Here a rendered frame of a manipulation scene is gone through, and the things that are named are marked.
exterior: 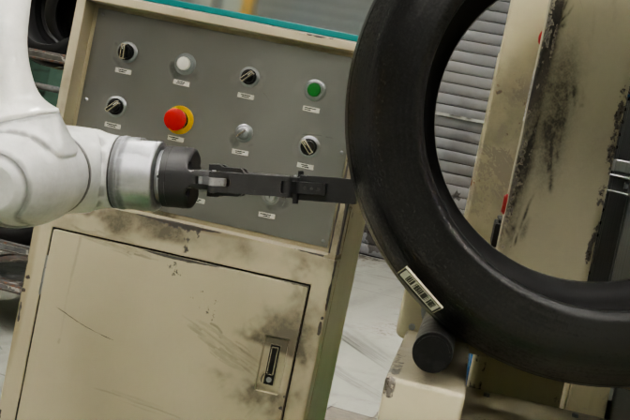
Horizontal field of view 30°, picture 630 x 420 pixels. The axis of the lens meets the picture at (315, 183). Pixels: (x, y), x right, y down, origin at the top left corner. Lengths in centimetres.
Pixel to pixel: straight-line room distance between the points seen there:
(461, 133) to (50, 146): 949
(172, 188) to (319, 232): 70
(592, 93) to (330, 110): 58
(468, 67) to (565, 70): 908
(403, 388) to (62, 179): 44
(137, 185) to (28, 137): 18
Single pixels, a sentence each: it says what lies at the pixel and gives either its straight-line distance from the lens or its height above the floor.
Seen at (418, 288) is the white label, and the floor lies 97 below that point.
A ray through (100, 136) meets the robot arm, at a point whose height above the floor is 105.
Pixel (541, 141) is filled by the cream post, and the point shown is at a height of 116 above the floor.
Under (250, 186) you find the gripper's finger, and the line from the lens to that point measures 138.
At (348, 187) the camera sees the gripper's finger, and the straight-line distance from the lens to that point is 140.
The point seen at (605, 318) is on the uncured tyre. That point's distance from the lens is 129.
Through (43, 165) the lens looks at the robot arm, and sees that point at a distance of 128.
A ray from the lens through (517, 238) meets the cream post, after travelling 166.
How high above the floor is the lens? 112
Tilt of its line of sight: 3 degrees down
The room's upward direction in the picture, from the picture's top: 12 degrees clockwise
